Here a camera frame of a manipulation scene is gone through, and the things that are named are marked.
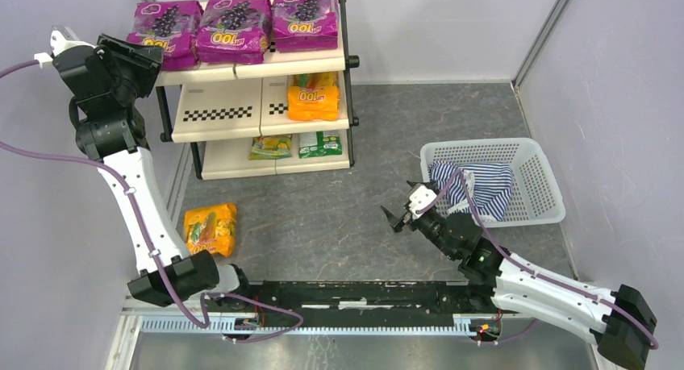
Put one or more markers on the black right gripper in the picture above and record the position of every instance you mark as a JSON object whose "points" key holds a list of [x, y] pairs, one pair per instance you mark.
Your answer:
{"points": [[408, 218]]}

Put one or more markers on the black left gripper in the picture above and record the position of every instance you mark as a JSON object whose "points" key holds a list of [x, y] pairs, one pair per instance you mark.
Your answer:
{"points": [[131, 55]]}

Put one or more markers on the purple grape gummy bag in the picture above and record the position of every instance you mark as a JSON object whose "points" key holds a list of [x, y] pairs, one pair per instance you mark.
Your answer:
{"points": [[234, 31], [172, 26]]}

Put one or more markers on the orange mango gummy bag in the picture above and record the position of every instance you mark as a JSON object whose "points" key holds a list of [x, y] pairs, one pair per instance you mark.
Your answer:
{"points": [[313, 96], [212, 229]]}

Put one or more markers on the green Fox's spring tea bag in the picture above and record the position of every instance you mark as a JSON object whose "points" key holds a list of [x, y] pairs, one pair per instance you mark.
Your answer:
{"points": [[273, 147]]}

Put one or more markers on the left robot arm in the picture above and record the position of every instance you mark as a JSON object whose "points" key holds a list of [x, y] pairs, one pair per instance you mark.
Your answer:
{"points": [[112, 136]]}

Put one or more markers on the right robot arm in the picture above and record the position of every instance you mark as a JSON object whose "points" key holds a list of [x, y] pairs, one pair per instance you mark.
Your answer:
{"points": [[619, 322]]}

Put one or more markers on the cream three-tier shelf rack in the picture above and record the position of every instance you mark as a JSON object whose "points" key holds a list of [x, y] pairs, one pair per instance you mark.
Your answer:
{"points": [[219, 108]]}

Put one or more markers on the green Fox's bag on shelf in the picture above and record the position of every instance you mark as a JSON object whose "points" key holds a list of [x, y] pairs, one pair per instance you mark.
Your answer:
{"points": [[319, 144]]}

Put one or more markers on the blue white striped cloth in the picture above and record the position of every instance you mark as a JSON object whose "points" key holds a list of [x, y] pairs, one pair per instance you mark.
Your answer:
{"points": [[490, 186]]}

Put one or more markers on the white plastic laundry basket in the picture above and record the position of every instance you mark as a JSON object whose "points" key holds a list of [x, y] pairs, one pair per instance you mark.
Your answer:
{"points": [[536, 198]]}

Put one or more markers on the purple gummy bag top right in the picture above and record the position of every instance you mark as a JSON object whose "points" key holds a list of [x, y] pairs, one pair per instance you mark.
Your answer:
{"points": [[305, 25]]}

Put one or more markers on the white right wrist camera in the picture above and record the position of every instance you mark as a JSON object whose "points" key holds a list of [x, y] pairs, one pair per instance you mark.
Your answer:
{"points": [[418, 202]]}

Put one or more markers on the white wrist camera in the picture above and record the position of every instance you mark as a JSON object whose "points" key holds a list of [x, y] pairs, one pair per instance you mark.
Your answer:
{"points": [[418, 202], [62, 38]]}

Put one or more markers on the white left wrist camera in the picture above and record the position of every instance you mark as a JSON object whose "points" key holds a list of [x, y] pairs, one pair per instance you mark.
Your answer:
{"points": [[62, 38]]}

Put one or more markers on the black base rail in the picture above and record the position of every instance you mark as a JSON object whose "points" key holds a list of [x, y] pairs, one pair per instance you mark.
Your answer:
{"points": [[358, 304]]}

